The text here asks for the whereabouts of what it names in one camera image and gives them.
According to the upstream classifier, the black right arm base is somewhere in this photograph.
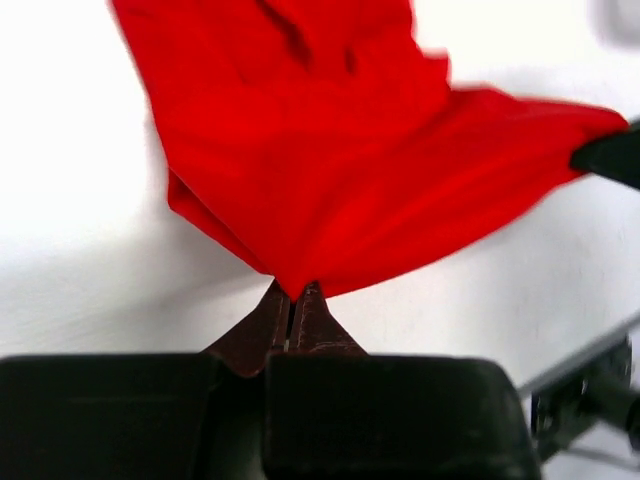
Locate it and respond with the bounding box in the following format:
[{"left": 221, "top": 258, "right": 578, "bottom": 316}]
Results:
[{"left": 530, "top": 337, "right": 639, "bottom": 462}]

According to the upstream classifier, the red t shirt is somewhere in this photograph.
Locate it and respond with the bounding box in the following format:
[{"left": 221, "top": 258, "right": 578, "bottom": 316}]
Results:
[{"left": 113, "top": 1, "right": 629, "bottom": 298}]

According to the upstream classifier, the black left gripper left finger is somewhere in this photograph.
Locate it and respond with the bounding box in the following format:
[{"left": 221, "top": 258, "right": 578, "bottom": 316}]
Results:
[{"left": 1, "top": 282, "right": 290, "bottom": 479}]

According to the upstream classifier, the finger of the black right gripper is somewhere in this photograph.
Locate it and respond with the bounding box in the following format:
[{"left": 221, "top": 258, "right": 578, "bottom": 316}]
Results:
[{"left": 570, "top": 120, "right": 640, "bottom": 190}]

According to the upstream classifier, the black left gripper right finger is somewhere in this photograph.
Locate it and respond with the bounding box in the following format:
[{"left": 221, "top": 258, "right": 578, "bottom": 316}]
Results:
[{"left": 263, "top": 284, "right": 542, "bottom": 479}]

